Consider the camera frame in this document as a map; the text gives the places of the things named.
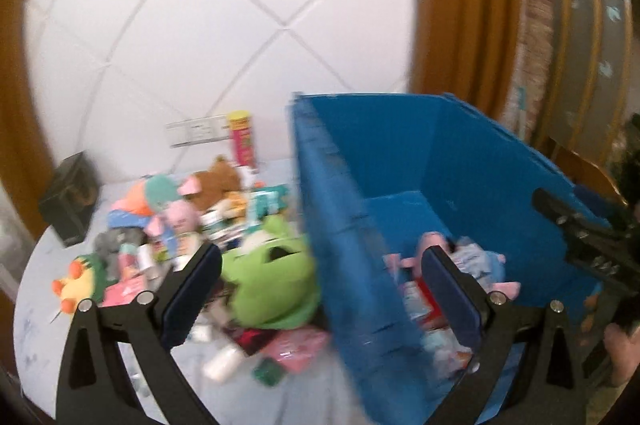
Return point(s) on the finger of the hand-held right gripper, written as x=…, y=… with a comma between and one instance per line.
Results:
x=605, y=266
x=575, y=225

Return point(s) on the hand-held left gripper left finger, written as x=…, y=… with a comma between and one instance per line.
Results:
x=192, y=292

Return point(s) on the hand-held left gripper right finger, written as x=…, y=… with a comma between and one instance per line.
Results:
x=450, y=300

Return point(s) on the green frog plush toy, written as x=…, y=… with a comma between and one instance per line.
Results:
x=265, y=285

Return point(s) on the white cylindrical bottle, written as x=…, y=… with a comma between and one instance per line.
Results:
x=222, y=362

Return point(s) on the blue plastic container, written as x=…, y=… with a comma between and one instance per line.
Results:
x=400, y=155

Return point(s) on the person's right hand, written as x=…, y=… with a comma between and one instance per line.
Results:
x=622, y=355

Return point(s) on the wooden chair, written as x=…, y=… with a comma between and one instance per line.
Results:
x=595, y=172

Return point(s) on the large pink pig plush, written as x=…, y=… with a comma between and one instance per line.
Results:
x=430, y=239

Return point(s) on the flat pink card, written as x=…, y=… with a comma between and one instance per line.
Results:
x=122, y=294

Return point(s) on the small pink pig plush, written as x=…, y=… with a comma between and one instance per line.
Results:
x=180, y=217

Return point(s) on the grey plush toy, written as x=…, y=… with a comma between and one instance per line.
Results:
x=107, y=245

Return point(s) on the orange and teal plush toy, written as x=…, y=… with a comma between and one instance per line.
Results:
x=145, y=200

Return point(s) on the small green packet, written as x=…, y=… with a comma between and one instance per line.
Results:
x=267, y=374

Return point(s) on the brown teddy bear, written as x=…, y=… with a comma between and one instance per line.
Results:
x=220, y=185

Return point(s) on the yellow duck plush toy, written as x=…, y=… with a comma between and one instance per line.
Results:
x=80, y=287

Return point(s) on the teal and white box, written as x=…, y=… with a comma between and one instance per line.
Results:
x=267, y=205

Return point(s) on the pink packet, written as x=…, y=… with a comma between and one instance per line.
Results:
x=297, y=349

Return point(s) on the black box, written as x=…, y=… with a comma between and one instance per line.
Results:
x=70, y=197

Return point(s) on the red and yellow chips can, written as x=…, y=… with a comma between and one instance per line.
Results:
x=242, y=140

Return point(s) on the patterned rolled mat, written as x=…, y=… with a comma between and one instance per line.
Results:
x=532, y=55

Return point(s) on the glass door with wooden bars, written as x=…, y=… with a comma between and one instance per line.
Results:
x=585, y=30

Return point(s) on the white wall socket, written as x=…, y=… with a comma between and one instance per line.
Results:
x=197, y=131

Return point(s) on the wooden door frame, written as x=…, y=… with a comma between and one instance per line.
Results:
x=20, y=105
x=460, y=5

